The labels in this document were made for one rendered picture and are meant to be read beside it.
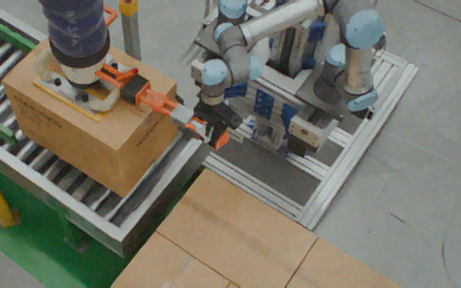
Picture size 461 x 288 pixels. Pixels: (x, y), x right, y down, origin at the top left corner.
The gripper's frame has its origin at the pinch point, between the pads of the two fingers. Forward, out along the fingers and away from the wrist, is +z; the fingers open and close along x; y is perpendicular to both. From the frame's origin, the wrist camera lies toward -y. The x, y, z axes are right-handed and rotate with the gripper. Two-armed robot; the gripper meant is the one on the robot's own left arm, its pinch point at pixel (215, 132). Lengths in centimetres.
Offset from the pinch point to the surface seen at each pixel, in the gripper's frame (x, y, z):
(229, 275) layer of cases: 19, -23, 67
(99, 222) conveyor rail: 33, 36, 62
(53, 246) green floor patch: 40, 71, 121
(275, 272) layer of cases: 7, -38, 68
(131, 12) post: -49, 77, 25
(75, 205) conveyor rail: 32, 50, 62
